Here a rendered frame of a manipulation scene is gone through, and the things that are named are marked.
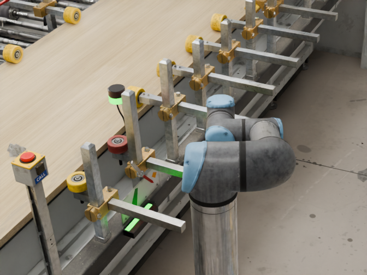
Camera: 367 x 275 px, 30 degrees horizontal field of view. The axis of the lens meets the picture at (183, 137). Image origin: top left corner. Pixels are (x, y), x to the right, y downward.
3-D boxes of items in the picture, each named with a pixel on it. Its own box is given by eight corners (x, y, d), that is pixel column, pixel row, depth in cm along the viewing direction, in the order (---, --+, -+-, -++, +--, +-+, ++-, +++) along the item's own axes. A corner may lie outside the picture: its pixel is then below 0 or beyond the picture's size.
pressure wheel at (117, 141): (135, 161, 262) (132, 136, 256) (124, 172, 256) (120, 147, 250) (118, 156, 266) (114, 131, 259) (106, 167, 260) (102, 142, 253)
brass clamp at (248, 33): (264, 29, 322) (264, 19, 320) (252, 41, 313) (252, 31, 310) (252, 27, 325) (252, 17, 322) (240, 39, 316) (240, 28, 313)
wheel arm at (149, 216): (186, 229, 226) (185, 220, 223) (181, 235, 223) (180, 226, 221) (80, 194, 244) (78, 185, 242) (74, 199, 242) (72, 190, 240)
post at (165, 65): (179, 163, 278) (171, 58, 251) (175, 167, 276) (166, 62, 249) (172, 161, 280) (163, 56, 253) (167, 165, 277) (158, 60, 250)
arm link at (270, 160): (300, 144, 148) (281, 112, 215) (242, 144, 150) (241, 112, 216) (300, 196, 150) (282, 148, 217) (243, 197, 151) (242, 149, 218)
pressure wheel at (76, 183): (90, 193, 248) (86, 167, 241) (95, 206, 241) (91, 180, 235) (69, 198, 246) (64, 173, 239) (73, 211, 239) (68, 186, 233)
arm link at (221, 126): (242, 130, 205) (241, 108, 215) (203, 131, 206) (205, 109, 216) (242, 156, 210) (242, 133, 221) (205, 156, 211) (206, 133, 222)
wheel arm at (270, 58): (299, 65, 290) (299, 57, 288) (295, 69, 287) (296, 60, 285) (195, 44, 311) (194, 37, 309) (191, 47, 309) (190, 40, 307)
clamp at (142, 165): (155, 160, 258) (154, 149, 255) (136, 180, 248) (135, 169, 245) (143, 156, 260) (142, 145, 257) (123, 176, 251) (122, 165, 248)
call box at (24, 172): (49, 176, 199) (45, 154, 195) (34, 190, 194) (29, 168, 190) (31, 170, 202) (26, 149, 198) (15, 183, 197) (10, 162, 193)
